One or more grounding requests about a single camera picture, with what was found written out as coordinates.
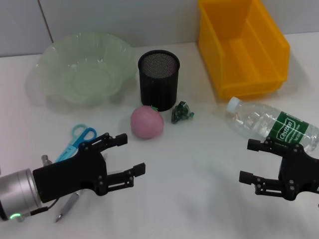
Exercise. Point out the black mesh pen holder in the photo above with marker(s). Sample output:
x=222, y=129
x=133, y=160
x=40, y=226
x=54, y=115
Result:
x=158, y=82

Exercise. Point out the silver pen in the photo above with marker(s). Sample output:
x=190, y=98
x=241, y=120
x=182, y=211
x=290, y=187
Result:
x=68, y=204

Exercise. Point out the yellow plastic bin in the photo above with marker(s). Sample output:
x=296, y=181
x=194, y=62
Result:
x=249, y=49

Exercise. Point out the blue scissors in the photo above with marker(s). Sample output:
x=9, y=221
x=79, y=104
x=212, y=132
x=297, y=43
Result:
x=79, y=139

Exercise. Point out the pale green glass fruit plate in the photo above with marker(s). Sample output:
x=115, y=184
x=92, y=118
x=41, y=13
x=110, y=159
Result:
x=74, y=64

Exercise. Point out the pink toy peach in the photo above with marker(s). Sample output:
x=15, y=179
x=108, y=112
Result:
x=147, y=122

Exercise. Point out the clear green-label water bottle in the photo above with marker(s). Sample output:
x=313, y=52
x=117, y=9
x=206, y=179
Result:
x=269, y=122

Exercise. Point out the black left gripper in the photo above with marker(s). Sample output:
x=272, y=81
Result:
x=67, y=174

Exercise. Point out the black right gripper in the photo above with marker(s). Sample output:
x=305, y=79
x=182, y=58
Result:
x=301, y=174

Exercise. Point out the green plastic wrapper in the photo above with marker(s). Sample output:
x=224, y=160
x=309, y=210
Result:
x=180, y=113

